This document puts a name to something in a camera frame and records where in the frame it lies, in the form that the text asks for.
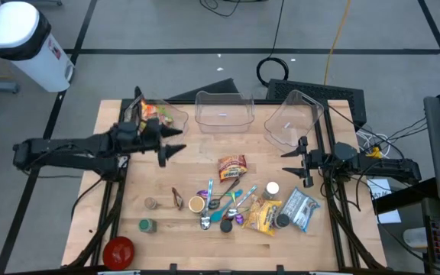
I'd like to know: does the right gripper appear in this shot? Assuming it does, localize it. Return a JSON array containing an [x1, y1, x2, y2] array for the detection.
[[280, 136, 335, 189]]

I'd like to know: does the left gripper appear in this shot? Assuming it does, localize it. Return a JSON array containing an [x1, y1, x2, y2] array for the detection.
[[139, 118, 188, 168]]

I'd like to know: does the orange chicken ramen packet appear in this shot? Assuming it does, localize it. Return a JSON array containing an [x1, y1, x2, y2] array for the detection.
[[139, 99, 176, 133]]

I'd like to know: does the white-lid spice jar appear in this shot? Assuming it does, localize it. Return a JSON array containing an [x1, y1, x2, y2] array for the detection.
[[262, 180, 281, 201]]

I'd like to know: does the blue-edged ramen packet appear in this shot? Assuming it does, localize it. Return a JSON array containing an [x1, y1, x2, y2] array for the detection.
[[279, 186, 322, 234]]

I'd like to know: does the brown spice pouch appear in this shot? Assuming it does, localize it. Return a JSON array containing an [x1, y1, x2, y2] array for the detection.
[[171, 186, 185, 212]]

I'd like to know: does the purple-label spice jar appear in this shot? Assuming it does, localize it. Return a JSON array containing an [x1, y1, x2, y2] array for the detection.
[[273, 213, 291, 230]]

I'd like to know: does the yellow ramen packet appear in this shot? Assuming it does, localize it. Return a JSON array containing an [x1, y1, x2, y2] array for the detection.
[[241, 195, 283, 237]]

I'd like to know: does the red beef ramen packet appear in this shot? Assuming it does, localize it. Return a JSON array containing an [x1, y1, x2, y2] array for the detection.
[[217, 154, 249, 183]]

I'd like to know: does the clear plastic bin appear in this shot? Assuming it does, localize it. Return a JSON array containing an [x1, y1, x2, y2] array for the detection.
[[194, 90, 256, 134], [123, 94, 189, 143], [264, 89, 325, 150]]

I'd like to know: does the furikake jar tan lid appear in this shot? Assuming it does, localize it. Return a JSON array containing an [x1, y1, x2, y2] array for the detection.
[[187, 195, 206, 214]]

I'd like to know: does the black mesh computer case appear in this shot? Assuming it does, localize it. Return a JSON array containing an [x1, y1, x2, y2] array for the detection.
[[266, 78, 367, 131]]

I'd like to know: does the green-lid spice jar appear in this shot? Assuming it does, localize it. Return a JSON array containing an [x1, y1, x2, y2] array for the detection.
[[138, 218, 158, 235]]

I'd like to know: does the teal plastic spoon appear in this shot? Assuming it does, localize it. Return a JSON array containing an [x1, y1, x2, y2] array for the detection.
[[209, 189, 244, 224]]

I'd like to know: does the orange spice jar black lid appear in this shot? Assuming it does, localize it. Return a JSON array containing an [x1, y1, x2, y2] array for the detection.
[[219, 219, 235, 235]]

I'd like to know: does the white paper sheet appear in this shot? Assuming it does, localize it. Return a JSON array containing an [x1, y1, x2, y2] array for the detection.
[[366, 178, 403, 225]]

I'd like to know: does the red bowl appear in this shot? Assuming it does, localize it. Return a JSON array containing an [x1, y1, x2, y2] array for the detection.
[[102, 235, 136, 272]]

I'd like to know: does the white rounded object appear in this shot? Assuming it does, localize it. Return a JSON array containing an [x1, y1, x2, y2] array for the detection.
[[402, 226, 430, 250]]

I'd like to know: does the white trash can black liner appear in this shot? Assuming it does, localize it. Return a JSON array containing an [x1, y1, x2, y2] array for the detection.
[[0, 1, 76, 93]]

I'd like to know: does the silver spoon teal-striped handle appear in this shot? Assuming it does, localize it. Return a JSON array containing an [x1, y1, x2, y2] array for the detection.
[[199, 178, 215, 231], [225, 184, 258, 219]]

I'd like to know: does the white cable bundle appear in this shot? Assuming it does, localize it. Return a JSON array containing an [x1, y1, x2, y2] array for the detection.
[[355, 128, 391, 160]]

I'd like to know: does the coiled black cable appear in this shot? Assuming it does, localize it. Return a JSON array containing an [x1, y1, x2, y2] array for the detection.
[[255, 0, 290, 88]]

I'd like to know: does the yellow cable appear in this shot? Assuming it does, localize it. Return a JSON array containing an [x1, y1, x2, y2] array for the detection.
[[323, 0, 353, 86]]

